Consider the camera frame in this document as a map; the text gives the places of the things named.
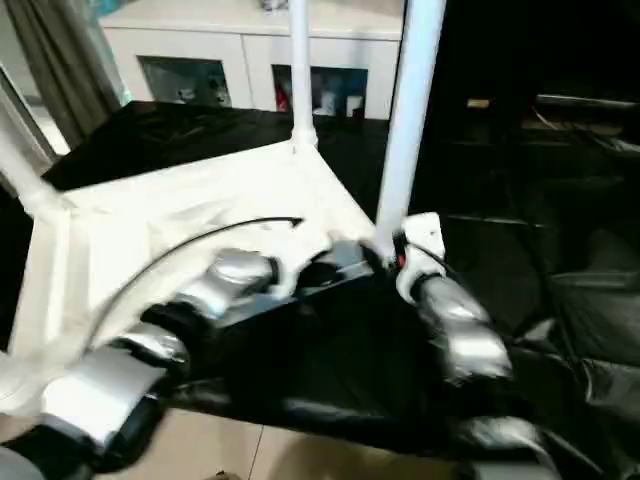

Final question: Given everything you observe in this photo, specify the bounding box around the white plastic table leg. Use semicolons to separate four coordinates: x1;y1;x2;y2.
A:
287;0;321;151
374;0;447;256
0;114;69;216
0;354;56;416

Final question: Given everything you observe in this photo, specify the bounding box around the white plastic table top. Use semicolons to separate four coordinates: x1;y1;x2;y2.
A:
0;142;386;416

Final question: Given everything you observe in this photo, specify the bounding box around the black mat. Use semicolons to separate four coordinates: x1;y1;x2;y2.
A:
0;99;640;480

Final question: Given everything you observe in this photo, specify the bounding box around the black cabinet with gold label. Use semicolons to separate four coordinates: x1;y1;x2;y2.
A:
399;0;541;131

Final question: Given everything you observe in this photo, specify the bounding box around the black and white figurine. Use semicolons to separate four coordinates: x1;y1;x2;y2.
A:
204;74;227;104

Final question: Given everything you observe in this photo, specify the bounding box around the dark low furniture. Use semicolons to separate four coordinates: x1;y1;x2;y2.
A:
519;92;640;146

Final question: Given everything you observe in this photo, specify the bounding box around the white display cabinet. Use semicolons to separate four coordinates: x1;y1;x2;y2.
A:
99;0;405;121

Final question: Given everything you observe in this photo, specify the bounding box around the grey curtain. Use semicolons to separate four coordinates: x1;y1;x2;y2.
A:
4;0;124;151

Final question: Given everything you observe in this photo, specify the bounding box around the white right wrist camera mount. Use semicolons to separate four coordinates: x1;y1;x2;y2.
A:
394;212;447;306

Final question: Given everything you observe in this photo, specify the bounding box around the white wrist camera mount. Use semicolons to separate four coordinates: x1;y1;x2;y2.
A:
264;229;346;301
394;212;447;306

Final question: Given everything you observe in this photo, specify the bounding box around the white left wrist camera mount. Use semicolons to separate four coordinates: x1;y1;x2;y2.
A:
264;229;346;301

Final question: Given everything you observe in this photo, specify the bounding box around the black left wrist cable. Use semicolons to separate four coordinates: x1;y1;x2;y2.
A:
87;215;306;351

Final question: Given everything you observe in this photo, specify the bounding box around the grey door frame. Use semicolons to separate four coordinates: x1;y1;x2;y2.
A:
0;64;56;166

